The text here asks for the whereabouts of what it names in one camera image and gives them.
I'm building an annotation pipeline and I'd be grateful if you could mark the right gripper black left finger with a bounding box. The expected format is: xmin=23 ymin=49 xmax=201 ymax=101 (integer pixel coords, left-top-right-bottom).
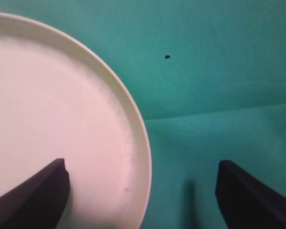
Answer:
xmin=0 ymin=158 xmax=70 ymax=229

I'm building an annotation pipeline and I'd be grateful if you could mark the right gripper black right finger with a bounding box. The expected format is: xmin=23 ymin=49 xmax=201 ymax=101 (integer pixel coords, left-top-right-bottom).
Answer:
xmin=215 ymin=160 xmax=286 ymax=229

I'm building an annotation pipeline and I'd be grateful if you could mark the pale yellow round plate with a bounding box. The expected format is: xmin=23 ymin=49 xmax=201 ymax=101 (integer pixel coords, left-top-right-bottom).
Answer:
xmin=0 ymin=12 xmax=152 ymax=229

